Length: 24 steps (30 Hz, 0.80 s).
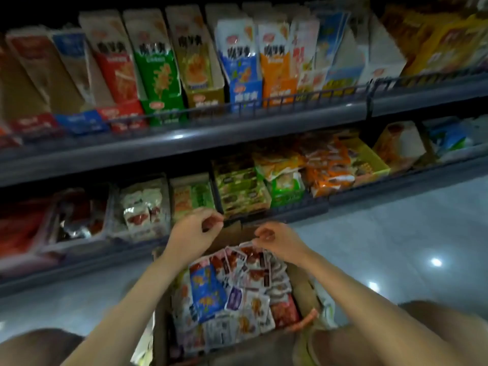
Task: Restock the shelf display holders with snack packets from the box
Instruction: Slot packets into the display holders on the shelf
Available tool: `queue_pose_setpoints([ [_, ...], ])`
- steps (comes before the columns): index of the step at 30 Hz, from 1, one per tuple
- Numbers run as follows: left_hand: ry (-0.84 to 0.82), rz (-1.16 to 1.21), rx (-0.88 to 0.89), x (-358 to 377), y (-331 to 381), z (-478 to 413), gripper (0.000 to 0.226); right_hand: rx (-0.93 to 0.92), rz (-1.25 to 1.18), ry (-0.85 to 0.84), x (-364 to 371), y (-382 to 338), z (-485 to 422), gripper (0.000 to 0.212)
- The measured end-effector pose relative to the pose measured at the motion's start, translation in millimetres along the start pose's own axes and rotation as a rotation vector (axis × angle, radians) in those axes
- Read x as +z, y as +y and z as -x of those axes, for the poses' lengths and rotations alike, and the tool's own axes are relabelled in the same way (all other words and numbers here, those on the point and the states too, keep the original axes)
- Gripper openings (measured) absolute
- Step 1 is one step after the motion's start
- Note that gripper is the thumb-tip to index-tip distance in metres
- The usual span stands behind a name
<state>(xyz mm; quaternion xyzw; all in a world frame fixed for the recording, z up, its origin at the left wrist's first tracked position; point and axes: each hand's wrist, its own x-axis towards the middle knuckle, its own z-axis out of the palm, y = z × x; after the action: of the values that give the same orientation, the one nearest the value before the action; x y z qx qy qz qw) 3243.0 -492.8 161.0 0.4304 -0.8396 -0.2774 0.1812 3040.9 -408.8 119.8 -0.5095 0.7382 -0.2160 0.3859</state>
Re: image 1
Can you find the person's left hand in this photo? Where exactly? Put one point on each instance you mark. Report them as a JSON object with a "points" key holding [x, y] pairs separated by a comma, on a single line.
{"points": [[190, 236]]}

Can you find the lime green display tray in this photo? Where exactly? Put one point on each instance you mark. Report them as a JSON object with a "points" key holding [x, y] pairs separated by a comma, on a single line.
{"points": [[373, 160]]}

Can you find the pile of orange yellow packets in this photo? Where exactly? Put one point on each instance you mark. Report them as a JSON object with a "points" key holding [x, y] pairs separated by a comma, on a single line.
{"points": [[320, 164]]}

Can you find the brown cardboard box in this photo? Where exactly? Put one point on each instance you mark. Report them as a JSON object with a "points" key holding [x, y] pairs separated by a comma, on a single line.
{"points": [[162, 331]]}

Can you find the person's right hand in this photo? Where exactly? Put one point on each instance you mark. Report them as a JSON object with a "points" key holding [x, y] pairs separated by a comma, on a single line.
{"points": [[284, 241]]}

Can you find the person's left leg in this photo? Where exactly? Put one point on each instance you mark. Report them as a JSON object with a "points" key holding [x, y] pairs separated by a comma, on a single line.
{"points": [[34, 350]]}

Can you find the person's right leg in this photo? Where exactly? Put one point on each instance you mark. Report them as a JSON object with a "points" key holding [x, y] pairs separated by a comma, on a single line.
{"points": [[442, 331]]}

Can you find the row of snack display cartons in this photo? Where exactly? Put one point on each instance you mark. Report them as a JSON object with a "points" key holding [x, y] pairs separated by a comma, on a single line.
{"points": [[160, 64]]}

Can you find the pile of red snack packets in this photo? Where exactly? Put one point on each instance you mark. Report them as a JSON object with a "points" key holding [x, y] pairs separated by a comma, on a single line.
{"points": [[23, 225]]}

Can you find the grey metal store shelf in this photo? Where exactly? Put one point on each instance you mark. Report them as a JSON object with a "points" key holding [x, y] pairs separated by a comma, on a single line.
{"points": [[229, 129]]}

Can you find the person's right forearm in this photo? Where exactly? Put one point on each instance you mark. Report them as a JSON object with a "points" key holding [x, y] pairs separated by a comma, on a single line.
{"points": [[373, 312]]}

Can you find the person's left forearm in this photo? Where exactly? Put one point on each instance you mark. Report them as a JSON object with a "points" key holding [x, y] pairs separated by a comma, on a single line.
{"points": [[122, 320]]}

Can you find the clear plastic tray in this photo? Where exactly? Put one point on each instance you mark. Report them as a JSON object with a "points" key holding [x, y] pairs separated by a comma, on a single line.
{"points": [[141, 234], [76, 244], [27, 263]]}

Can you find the green orange display carton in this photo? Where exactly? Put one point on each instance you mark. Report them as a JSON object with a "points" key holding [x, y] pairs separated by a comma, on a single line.
{"points": [[192, 198]]}

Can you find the person's leg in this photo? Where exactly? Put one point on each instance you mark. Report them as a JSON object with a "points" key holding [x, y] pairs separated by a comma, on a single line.
{"points": [[442, 331], [34, 350]]}

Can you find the person's left shoe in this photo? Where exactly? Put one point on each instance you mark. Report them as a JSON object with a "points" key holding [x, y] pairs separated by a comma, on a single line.
{"points": [[145, 350]]}

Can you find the white blue snack bags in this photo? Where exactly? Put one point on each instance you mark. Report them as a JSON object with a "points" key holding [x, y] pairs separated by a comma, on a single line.
{"points": [[454, 137]]}

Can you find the person's right shoe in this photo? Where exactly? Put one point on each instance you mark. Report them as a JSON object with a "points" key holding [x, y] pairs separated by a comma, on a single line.
{"points": [[324, 301]]}

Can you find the yellow display carton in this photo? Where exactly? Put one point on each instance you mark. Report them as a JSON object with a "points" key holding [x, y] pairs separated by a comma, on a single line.
{"points": [[442, 42]]}

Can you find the green snack packets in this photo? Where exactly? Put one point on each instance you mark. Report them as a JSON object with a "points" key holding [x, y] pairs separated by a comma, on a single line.
{"points": [[288, 186]]}

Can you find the person's shoe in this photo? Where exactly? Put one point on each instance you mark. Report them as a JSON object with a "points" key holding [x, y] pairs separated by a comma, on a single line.
{"points": [[324, 301], [145, 350]]}

